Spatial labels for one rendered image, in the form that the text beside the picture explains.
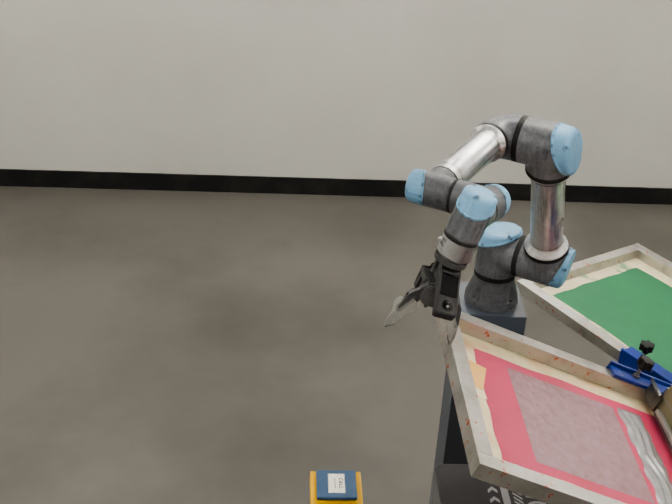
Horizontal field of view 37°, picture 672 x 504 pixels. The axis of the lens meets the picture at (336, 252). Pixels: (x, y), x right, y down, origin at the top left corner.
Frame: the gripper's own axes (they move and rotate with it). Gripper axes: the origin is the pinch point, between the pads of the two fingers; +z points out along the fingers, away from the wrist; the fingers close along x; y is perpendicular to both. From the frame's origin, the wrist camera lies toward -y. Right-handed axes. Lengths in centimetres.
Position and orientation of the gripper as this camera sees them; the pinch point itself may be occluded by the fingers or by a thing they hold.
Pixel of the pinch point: (417, 337)
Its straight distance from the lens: 215.8
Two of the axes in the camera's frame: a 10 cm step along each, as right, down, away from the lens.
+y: -0.4, -4.8, 8.7
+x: -9.4, -2.8, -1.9
